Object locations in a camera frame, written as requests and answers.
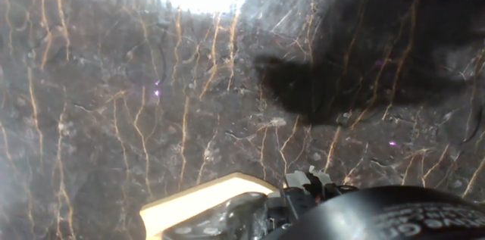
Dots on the wooden cup rack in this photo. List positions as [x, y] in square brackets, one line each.
[189, 206]

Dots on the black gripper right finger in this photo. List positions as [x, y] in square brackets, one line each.
[329, 185]

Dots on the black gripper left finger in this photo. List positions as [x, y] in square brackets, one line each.
[299, 200]

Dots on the dark marble pattern mat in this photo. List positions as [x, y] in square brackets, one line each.
[113, 119]

